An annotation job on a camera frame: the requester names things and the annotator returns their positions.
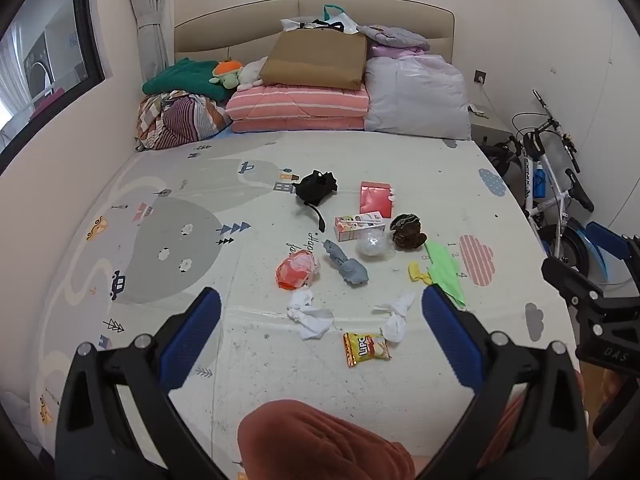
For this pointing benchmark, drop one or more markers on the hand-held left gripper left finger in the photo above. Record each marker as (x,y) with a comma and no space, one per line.
(192,340)

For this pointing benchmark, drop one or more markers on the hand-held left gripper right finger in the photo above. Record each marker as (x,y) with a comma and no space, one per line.
(447,340)

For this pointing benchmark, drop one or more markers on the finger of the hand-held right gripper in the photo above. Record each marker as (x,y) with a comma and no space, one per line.
(607,247)
(570,277)

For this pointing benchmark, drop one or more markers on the brown scrunched cloth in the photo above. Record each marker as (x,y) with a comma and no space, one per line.
(407,235)

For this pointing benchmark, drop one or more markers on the orange plastic bag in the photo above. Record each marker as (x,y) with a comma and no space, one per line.
(295,272)

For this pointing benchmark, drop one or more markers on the red paper bag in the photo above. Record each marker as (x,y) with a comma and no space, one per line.
(372,197)

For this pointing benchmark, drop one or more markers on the black fabric bag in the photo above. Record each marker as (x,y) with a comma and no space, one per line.
(312,187)

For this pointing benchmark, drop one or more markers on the crumpled white tissue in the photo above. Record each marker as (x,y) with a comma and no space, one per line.
(395,327)
(312,325)

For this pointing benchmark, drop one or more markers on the yellow snack packet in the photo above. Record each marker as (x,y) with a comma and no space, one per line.
(362,350)

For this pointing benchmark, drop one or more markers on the white blue bicycle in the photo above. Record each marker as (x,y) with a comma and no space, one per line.
(547,180)

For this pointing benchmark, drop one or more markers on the blue water bottle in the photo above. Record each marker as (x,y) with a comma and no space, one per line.
(539,180)

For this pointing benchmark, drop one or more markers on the grey sock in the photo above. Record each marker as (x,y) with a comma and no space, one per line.
(350,270)

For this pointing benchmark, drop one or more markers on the crumpled clear plastic wrap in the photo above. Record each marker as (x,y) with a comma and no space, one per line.
(375,244)

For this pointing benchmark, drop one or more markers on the small pink cardboard box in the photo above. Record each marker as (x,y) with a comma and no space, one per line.
(345,230)

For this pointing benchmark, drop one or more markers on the grey nightstand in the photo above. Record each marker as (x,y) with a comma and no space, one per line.
(492,130)

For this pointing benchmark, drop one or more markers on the small white green packet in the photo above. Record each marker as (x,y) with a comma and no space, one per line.
(478,109)

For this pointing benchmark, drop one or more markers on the striped bedding bundle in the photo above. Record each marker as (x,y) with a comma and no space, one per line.
(180,117)

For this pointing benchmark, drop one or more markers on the white duvet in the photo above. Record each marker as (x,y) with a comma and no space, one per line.
(415,95)

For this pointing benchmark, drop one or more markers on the pink striped quilt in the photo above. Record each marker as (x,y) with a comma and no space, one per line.
(295,105)

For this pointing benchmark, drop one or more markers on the green blanket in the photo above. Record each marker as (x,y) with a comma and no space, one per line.
(185,77)

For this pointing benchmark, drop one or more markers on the white plush toy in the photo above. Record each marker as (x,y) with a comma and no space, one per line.
(250,75)

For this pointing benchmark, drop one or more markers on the purple folded blanket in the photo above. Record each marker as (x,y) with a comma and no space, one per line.
(395,37)

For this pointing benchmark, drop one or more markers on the brown flat cushion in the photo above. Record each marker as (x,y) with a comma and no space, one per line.
(315,60)

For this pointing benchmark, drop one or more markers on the beige bed headboard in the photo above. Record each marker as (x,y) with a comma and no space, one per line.
(225,35)

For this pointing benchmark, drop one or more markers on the grey curtain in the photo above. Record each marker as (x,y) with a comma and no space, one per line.
(150,35)

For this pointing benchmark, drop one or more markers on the black framed window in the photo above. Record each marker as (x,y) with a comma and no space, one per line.
(45,60)

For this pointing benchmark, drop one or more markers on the wall socket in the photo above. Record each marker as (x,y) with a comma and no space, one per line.
(479,77)

